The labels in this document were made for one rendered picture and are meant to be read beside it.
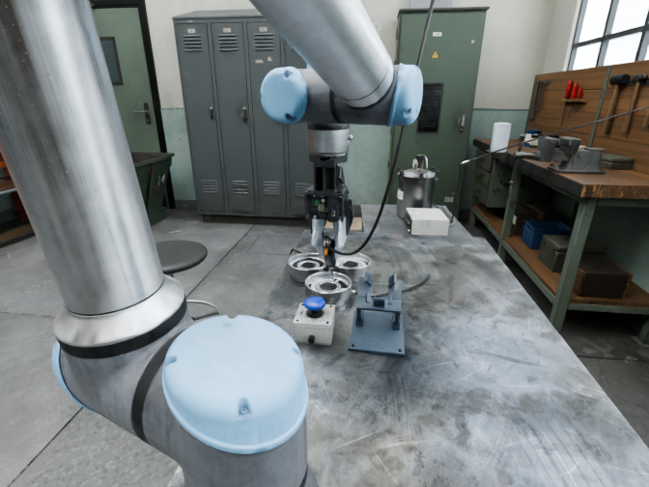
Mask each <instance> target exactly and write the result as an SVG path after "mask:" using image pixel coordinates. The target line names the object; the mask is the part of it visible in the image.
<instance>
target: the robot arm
mask: <svg viewBox="0 0 649 487"><path fill-rule="evenodd" d="M249 1H250V2H251V4H252V5H253V6H254V7H255V8H256V9H257V10H258V11H259V12H260V13H261V14H262V15H263V16H264V18H265V19H266V20H267V21H268V22H269V23H270V24H271V25H272V26H273V27H274V28H275V29H276V30H277V32H278V33H279V34H280V35H281V36H282V37H283V38H284V39H285V40H286V41H287V42H288V43H289V44H290V46H291V47H292V48H293V49H294V50H295V51H296V52H297V53H298V54H299V55H300V56H301V57H302V58H303V60H304V61H305V62H306V63H307V69H296V68H293V67H286V68H278V69H274V70H272V71H271V72H269V73H268V74H267V76H266V77H265V79H264V81H263V83H262V86H261V96H260V97H261V103H262V106H263V108H264V110H265V112H266V113H267V115H268V116H269V117H270V118H271V120H273V121H274V122H277V123H280V124H288V125H294V124H296V123H307V150H308V152H309V161H311V162H314V184H313V185H311V186H310V187H309V188H308V189H307V190H306V191H305V192H304V211H305V220H307V222H308V224H309V226H310V228H311V237H312V246H315V247H316V250H317V251H318V253H319V254H320V256H321V257H322V258H324V257H323V253H324V247H325V246H324V243H323V238H324V236H325V234H324V228H325V224H326V220H327V221H328V222H333V228H334V230H335V234H336V235H335V238H334V241H335V247H334V249H336V250H338V251H342V249H343V247H344V244H345V241H346V238H347V236H348V234H349V231H350V228H351V226H352V223H353V200H352V199H349V197H348V194H349V193H350V191H349V190H348V187H347V186H346V183H345V177H344V171H343V167H342V166H337V163H343V162H347V161H348V154H347V151H348V150H349V141H348V140H353V136H352V135H348V133H349V132H350V130H349V128H350V125H377V126H387V127H390V126H407V125H410V124H412V123H413V122H414V121H415V120H416V118H417V116H418V114H419V111H420V107H421V102H422V95H423V80H422V74H421V71H420V69H419V68H418V67H416V66H415V65H403V64H399V65H393V63H392V61H391V59H390V57H389V55H388V53H387V51H386V49H385V47H384V45H383V44H382V42H381V39H380V37H379V35H378V33H377V31H376V29H375V27H374V25H373V23H372V22H371V20H370V18H369V16H368V15H367V13H366V11H365V9H364V7H363V5H362V3H361V2H360V0H249ZM0 152H1V154H2V157H3V159H4V161H5V163H6V165H7V168H8V170H9V172H10V175H11V177H12V179H13V182H14V186H15V188H16V190H17V193H18V195H19V197H20V200H21V202H22V205H23V207H24V209H25V212H26V214H27V215H28V218H29V220H30V223H31V225H32V227H33V230H34V232H35V234H36V237H37V239H38V241H39V244H40V246H41V249H42V252H43V255H44V257H45V259H46V262H47V264H48V266H49V268H50V270H51V273H52V275H53V277H54V280H55V282H56V285H57V287H58V289H59V292H60V294H61V296H62V299H63V301H64V303H65V305H64V306H63V307H62V309H61V310H60V311H59V313H58V314H57V316H56V318H55V320H54V323H53V329H54V333H55V335H56V338H57V340H58V342H57V343H55V344H54V346H53V351H52V366H53V371H54V374H55V377H56V379H57V381H58V383H59V384H60V386H61V387H62V388H63V389H64V391H65V392H66V393H67V394H68V395H69V397H70V398H71V399H72V400H73V401H75V402H76V403H77V404H79V405H80V406H82V407H83V408H85V409H87V410H89V411H92V412H94V413H98V414H100V415H102V416H103V417H105V418H107V419H108V420H110V421H112V422H113V423H115V424H117V425H118V426H120V427H121V428H123V429H125V430H126V431H128V432H129V433H130V434H132V435H134V436H135V437H137V438H138V439H140V440H142V441H143V442H145V443H147V444H149V445H151V446H152V447H154V448H155V449H157V450H159V451H160V452H162V453H164V454H165V455H167V456H168V457H170V458H172V459H173V460H175V461H176V462H177V463H178V464H179V465H180V467H181V468H182V470H183V478H184V483H185V487H320V485H319V483H318V481H317V479H316V477H315V475H314V474H313V472H312V470H311V468H310V467H309V465H308V463H307V420H306V411H307V406H308V385H307V381H306V378H305V375H304V364H303V359H302V356H301V353H300V351H299V348H298V346H297V345H296V343H295V341H294V340H293V339H292V337H291V336H290V335H289V334H288V333H287V332H285V331H284V330H282V329H281V328H279V327H278V326H277V325H275V324H273V323H271V322H269V321H266V320H263V319H260V318H256V317H252V316H245V315H237V317H236V318H235V319H229V318H228V316H227V315H224V316H217V317H213V318H209V319H207V320H204V321H201V322H199V323H195V322H194V321H193V320H192V318H191V317H190V314H189V310H188V305H187V301H186V297H185V293H184V289H183V286H182V284H181V283H180V281H178V280H177V279H175V278H173V277H171V276H168V275H166V274H163V271H162V268H161V265H160V261H159V258H158V254H157V250H156V246H155V240H154V236H153V233H152V229H151V225H150V222H149V219H148V215H147V212H146V208H145V204H144V200H143V197H142V193H141V189H140V186H139V183H138V179H137V176H136V172H135V168H134V165H133V161H132V157H131V153H130V150H129V146H128V143H127V137H126V133H125V130H124V126H123V122H122V119H121V115H120V111H119V107H118V104H117V101H116V97H115V94H114V90H113V86H112V83H111V79H110V75H109V71H108V68H107V65H106V61H105V58H104V54H103V50H102V47H101V43H100V39H99V33H98V29H97V25H96V23H95V19H94V15H93V12H92V8H91V4H90V0H0ZM306 200H307V204H306Z"/></svg>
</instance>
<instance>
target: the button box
mask: <svg viewBox="0 0 649 487"><path fill-rule="evenodd" d="M293 324H294V341H295V343H302V344H315V345H327V346H331V341H332V335H333V330H334V324H335V305H327V304H326V305H325V307H324V308H323V309H321V310H318V313H312V310H309V309H307V308H305V307H304V303H300V304H299V307H298V310H297V313H296V316H295V319H294V322H293Z"/></svg>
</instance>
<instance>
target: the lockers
mask: <svg viewBox="0 0 649 487"><path fill-rule="evenodd" d="M172 19H173V25H174V33H175V41H176V48H177V55H178V63H179V70H180V78H181V85H182V92H183V107H184V114H185V121H186V129H187V136H188V144H189V151H190V158H191V166H192V174H193V181H194V188H195V196H196V203H197V211H198V215H202V219H203V222H218V223H242V224H265V225H289V226H309V224H308V222H307V220H305V211H304V192H305V191H306V190H307V189H308V188H309V187H310V186H311V185H313V184H314V162H311V161H309V152H308V150H307V123H296V124H294V125H288V124H280V123H277V122H274V121H273V120H271V118H270V117H269V116H268V115H267V113H266V112H265V110H264V108H263V106H262V103H261V97H260V96H261V86H262V83H263V81H264V79H265V77H266V76H267V74H268V73H269V72H271V71H272V70H274V69H278V68H286V67H293V68H296V69H307V63H306V62H305V61H304V60H303V58H302V57H301V56H300V55H299V54H298V53H297V52H296V51H295V50H294V49H293V48H292V47H291V46H290V44H289V43H288V42H287V41H286V40H285V39H284V38H283V37H282V36H281V35H280V34H279V33H278V32H277V30H276V29H275V28H274V27H273V26H272V25H271V24H270V23H269V22H268V21H267V20H266V19H265V18H264V16H263V15H262V14H261V13H260V12H259V11H258V10H257V9H246V10H212V11H194V12H190V13H186V14H180V15H176V16H173V17H172ZM244 114H245V115H244ZM243 115H244V118H245V116H246V118H247V121H245V122H244V121H243Z"/></svg>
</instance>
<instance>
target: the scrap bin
mask: <svg viewBox="0 0 649 487"><path fill-rule="evenodd" d="M130 153H131V157H132V161H133V165H134V168H135V172H136V176H137V179H138V183H139V186H140V189H141V193H142V197H143V200H144V204H145V208H146V212H147V215H148V219H149V222H150V225H151V227H152V226H154V225H155V224H157V223H159V222H160V221H162V220H163V219H165V218H166V212H165V207H161V206H162V199H163V194H164V189H165V186H166V181H167V177H168V172H169V167H171V165H172V157H173V156H174V155H175V153H149V152H130Z"/></svg>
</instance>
